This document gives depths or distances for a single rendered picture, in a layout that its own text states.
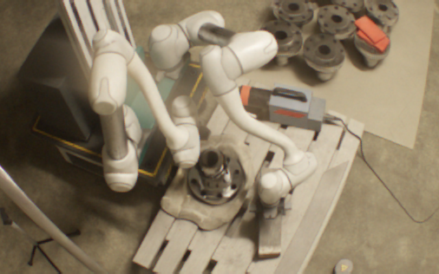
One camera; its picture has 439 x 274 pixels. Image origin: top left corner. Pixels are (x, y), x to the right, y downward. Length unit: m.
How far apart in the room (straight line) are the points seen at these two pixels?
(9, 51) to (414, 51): 3.08
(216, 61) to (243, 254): 0.98
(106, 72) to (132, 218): 1.27
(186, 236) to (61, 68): 1.04
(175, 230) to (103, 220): 0.48
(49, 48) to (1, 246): 1.35
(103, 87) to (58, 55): 0.79
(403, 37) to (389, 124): 0.76
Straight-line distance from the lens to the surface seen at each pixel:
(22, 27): 4.18
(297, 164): 2.31
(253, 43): 2.12
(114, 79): 1.81
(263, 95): 2.81
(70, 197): 3.09
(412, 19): 3.75
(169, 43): 2.61
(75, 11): 2.09
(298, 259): 2.57
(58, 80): 2.44
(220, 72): 2.09
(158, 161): 2.66
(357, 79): 3.25
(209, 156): 2.60
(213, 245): 2.64
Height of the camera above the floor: 2.64
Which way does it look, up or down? 60 degrees down
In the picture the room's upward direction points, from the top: 12 degrees counter-clockwise
